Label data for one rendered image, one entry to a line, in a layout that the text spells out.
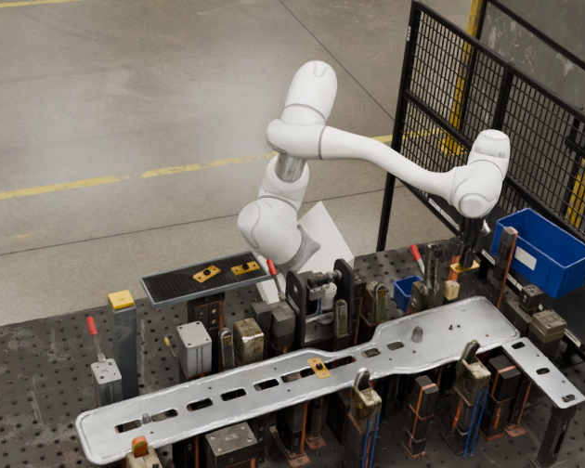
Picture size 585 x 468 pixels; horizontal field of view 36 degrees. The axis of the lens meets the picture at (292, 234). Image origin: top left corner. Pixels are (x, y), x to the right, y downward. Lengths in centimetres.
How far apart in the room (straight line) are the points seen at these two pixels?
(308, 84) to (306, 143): 19
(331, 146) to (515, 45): 269
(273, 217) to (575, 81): 213
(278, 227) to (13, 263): 199
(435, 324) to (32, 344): 137
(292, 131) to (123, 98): 368
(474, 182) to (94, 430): 120
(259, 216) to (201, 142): 264
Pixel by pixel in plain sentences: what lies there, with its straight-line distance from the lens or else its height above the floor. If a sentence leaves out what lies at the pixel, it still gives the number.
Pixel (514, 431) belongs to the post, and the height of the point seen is 70.
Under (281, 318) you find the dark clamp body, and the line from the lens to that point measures 268.
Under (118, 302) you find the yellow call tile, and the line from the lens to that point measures 262.
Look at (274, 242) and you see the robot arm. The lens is 310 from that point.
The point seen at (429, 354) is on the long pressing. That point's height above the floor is 100.
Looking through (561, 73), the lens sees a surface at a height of 93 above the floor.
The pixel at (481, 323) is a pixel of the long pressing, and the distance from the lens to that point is 290.
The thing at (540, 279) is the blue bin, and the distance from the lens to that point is 304.
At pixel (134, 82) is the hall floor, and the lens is 641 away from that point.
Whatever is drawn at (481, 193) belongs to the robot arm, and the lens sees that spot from 230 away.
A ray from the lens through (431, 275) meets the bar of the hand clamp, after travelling 288.
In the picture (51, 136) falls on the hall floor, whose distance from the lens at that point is 578.
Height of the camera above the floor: 285
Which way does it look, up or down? 36 degrees down
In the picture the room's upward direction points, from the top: 4 degrees clockwise
